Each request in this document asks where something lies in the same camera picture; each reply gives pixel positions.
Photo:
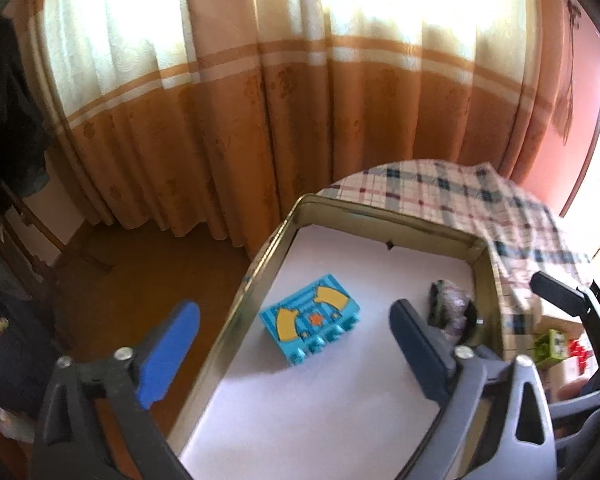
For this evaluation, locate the gold metal tin box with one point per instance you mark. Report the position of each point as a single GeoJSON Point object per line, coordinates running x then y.
{"type": "Point", "coordinates": [260, 270]}

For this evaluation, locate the dark cloth pile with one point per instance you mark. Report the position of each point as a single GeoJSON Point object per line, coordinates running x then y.
{"type": "Point", "coordinates": [25, 355]}

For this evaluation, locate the dark purple crumpled object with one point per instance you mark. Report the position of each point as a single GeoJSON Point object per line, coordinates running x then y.
{"type": "Point", "coordinates": [447, 310]}

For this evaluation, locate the blue toy brick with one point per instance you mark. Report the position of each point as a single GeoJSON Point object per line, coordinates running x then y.
{"type": "Point", "coordinates": [305, 320]}

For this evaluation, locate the orange and cream curtain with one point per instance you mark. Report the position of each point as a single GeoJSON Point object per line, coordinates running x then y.
{"type": "Point", "coordinates": [230, 135]}

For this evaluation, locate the plaid tablecloth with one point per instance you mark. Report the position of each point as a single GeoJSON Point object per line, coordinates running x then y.
{"type": "Point", "coordinates": [455, 185]}

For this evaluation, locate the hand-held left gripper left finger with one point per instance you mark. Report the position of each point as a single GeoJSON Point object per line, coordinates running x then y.
{"type": "Point", "coordinates": [171, 350]}

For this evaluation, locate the green toy block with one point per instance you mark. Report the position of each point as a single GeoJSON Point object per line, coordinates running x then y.
{"type": "Point", "coordinates": [551, 349]}

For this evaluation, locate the red toy block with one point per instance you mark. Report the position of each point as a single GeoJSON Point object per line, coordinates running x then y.
{"type": "Point", "coordinates": [580, 356]}

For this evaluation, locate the turned wooden chair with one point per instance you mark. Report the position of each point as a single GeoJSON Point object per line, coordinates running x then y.
{"type": "Point", "coordinates": [35, 230]}

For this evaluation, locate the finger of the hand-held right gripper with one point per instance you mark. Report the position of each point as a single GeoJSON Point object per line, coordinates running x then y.
{"type": "Point", "coordinates": [577, 410]}
{"type": "Point", "coordinates": [560, 292]}

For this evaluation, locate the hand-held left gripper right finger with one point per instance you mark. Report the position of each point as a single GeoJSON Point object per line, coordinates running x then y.
{"type": "Point", "coordinates": [420, 350]}

